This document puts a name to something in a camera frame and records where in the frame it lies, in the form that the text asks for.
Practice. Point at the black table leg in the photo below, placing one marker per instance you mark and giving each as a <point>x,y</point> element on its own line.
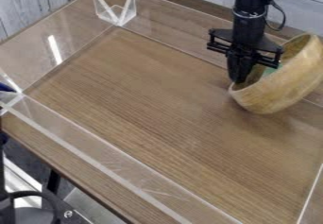
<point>53,181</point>

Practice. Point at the light brown wooden bowl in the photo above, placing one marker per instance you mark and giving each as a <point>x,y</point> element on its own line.
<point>295,79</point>

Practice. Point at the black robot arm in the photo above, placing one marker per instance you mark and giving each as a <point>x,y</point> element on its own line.
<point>255,6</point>

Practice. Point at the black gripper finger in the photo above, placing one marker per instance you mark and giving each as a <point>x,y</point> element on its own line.
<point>249,70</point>
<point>235,67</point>

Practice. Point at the clear acrylic corner bracket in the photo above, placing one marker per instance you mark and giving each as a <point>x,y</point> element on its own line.
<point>116,15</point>

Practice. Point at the green rectangular block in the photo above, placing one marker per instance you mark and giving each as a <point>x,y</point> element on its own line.
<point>268,71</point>

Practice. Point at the clear acrylic barrier wall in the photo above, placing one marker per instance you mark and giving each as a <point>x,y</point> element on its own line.
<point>123,106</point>

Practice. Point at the grey metal base plate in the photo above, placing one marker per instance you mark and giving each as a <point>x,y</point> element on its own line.
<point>69,215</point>

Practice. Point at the blue object at left edge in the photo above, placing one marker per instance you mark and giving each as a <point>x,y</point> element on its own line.
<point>5,88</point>

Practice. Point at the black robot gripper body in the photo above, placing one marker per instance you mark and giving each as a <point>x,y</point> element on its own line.
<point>245,39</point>

